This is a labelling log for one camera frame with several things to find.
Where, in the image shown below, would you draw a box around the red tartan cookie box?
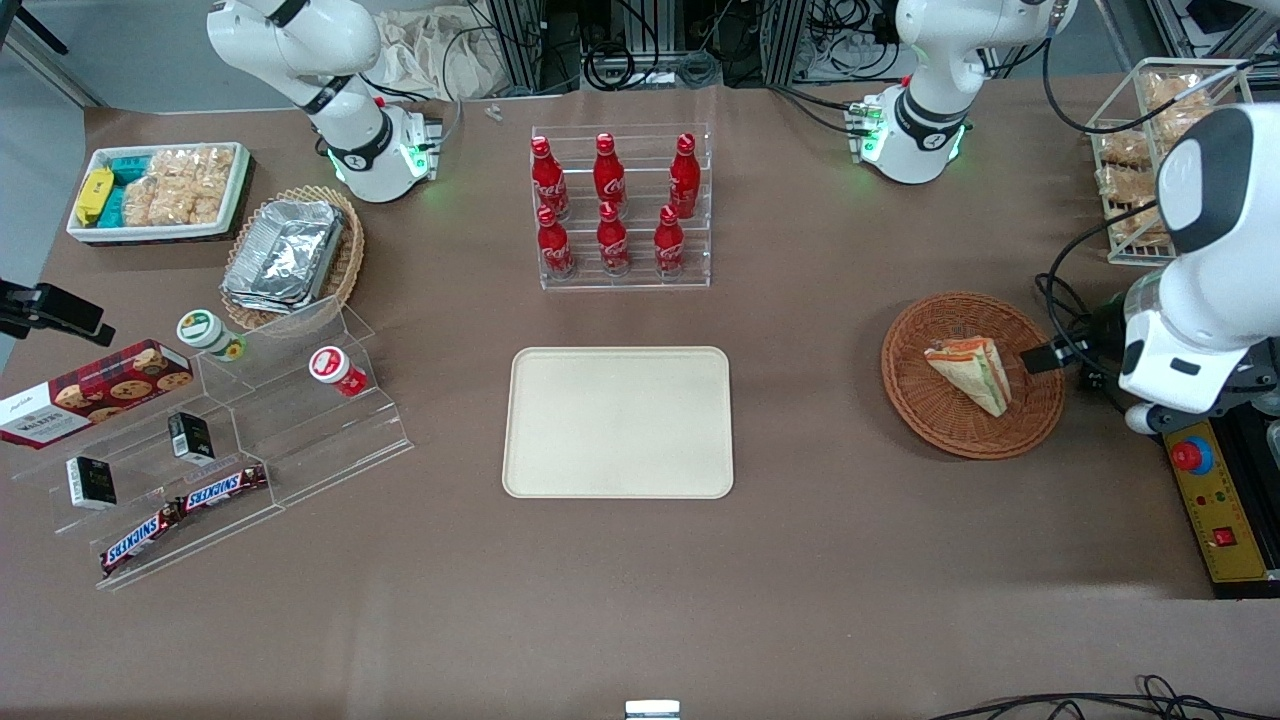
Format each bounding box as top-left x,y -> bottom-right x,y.
0,340 -> 195,451

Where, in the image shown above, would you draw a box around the beige crumpled cloth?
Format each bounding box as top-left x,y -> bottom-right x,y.
372,8 -> 506,102

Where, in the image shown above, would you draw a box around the black floor cables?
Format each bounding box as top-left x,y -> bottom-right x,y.
928,674 -> 1280,720

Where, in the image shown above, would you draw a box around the black camera clamp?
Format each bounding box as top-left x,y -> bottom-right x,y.
0,279 -> 117,348

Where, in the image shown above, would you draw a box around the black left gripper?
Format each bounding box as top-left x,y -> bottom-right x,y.
1020,298 -> 1131,394

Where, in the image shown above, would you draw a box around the black power cable with plug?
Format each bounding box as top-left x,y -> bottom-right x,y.
1033,272 -> 1166,446

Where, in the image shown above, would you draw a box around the yellow snack packet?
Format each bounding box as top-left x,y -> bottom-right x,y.
74,167 -> 116,227

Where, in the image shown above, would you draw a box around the triangular sandwich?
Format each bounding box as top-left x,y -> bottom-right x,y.
924,337 -> 1013,418

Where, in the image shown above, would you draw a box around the oval light wicker basket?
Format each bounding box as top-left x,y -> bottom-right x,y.
220,185 -> 366,333

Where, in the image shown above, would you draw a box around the clear rice cracker bag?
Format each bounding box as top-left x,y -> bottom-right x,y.
148,149 -> 203,225
190,146 -> 237,225
121,176 -> 161,227

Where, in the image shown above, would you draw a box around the white wire basket rack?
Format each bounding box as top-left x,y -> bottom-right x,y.
1086,58 -> 1255,267

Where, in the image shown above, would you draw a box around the clear acrylic stepped display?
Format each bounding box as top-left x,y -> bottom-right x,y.
10,297 -> 416,592

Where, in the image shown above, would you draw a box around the black tripod leg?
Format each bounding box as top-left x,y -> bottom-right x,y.
0,0 -> 71,57

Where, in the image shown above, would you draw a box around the clear acrylic bottle rack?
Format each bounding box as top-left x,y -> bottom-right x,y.
530,124 -> 713,292

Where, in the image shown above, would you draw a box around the aluminium frame post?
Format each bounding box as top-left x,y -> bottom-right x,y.
488,0 -> 548,97
763,0 -> 809,87

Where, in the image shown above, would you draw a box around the round brown wicker basket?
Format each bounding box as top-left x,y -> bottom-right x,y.
881,291 -> 1066,461

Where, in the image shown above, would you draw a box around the red lid cup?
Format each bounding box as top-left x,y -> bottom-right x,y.
307,345 -> 370,399

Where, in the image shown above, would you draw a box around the green lid cup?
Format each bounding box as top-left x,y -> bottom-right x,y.
176,309 -> 248,363

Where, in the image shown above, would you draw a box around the red cola bottle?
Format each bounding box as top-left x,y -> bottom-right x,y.
593,132 -> 628,207
530,135 -> 571,220
536,205 -> 577,280
596,201 -> 633,277
668,132 -> 702,220
653,204 -> 688,278

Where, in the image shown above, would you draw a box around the black appliance with yellow panel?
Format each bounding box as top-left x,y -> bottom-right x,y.
1158,340 -> 1280,600

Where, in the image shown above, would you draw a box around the small black white box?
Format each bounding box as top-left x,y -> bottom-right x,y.
166,410 -> 216,466
65,455 -> 119,512

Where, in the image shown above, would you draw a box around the brown snickers bar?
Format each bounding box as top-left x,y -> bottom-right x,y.
177,464 -> 270,514
99,504 -> 187,579

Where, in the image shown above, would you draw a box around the beige plastic tray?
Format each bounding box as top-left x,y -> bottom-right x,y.
502,346 -> 735,500

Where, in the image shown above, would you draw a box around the clear fried snack bag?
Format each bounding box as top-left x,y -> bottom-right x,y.
1143,72 -> 1208,113
1098,165 -> 1159,203
1155,107 -> 1216,151
1098,128 -> 1156,169
1110,197 -> 1173,248

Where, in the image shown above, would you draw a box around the stacked aluminium foil containers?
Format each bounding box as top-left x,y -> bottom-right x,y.
220,199 -> 347,317

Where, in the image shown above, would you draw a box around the white rectangular snack bin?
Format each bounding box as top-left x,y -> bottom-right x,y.
66,142 -> 253,246

